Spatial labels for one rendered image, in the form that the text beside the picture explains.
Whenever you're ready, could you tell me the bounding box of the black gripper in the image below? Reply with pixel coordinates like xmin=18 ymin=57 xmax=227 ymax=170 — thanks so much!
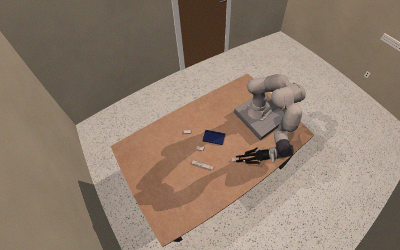
xmin=236 ymin=148 xmax=270 ymax=165

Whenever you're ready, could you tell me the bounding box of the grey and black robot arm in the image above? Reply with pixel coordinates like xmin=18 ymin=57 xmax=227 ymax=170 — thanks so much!
xmin=247 ymin=74 xmax=306 ymax=162

